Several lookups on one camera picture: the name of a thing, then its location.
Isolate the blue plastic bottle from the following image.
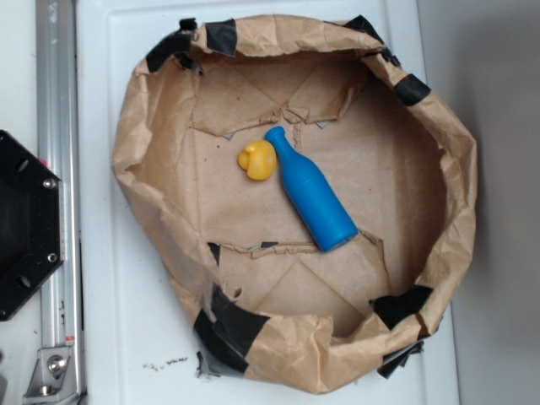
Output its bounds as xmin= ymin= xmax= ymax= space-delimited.
xmin=265 ymin=127 xmax=359 ymax=252

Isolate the brown paper bag bin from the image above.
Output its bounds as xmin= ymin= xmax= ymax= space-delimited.
xmin=111 ymin=15 xmax=478 ymax=394

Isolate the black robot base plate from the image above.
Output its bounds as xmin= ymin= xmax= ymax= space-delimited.
xmin=1 ymin=131 xmax=63 ymax=321

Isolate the white tray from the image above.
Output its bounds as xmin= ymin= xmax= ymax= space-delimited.
xmin=75 ymin=1 xmax=459 ymax=404

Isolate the yellow rubber duck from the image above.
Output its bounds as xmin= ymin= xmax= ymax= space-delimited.
xmin=237 ymin=140 xmax=277 ymax=181

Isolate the metal corner bracket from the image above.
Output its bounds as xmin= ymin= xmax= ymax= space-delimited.
xmin=22 ymin=346 xmax=78 ymax=404

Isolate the aluminium extrusion rail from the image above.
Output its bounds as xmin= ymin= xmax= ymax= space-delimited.
xmin=35 ymin=1 xmax=88 ymax=404

